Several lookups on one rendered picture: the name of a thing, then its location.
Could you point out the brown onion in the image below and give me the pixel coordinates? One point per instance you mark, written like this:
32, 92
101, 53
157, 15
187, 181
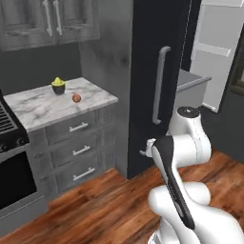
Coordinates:
76, 98

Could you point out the grey cupboard door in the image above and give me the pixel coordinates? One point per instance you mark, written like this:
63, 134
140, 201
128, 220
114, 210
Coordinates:
79, 19
22, 22

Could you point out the black fridge door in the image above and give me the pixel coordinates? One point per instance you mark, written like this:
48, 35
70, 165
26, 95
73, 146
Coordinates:
146, 79

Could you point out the open white-lined fridge door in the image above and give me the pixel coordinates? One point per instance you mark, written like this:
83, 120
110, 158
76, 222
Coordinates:
216, 54

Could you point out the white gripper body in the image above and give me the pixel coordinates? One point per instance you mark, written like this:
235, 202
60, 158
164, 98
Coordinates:
148, 147

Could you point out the black and steel stove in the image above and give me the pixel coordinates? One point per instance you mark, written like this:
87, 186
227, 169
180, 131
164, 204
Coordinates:
14, 165

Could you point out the grey fridge drawer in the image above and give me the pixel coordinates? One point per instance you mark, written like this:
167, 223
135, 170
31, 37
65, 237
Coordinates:
190, 89

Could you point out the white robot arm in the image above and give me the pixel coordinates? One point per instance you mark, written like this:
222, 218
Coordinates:
190, 149

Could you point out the grey drawer front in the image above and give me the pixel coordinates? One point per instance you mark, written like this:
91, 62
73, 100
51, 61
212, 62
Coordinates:
68, 179
63, 152
60, 128

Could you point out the grey tall side panel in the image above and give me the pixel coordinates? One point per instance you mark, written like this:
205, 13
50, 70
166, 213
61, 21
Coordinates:
105, 63

